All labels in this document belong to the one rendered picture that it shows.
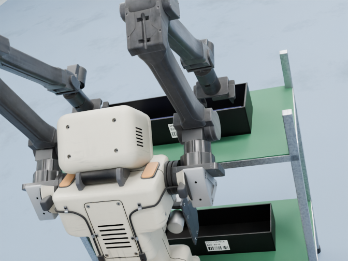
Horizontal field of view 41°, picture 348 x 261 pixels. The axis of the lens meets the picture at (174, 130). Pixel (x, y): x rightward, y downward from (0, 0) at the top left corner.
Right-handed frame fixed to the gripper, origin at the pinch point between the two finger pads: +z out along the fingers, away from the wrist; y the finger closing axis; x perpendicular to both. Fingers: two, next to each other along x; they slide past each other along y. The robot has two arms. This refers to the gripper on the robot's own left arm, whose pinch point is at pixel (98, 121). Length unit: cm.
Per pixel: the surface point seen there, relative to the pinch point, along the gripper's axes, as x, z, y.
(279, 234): 21, 76, -52
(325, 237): 11, 120, -70
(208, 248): 28, 68, -22
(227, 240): 26, 64, -32
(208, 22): -286, 270, 31
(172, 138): 1.0, 16.6, -21.9
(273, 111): -9, 24, -58
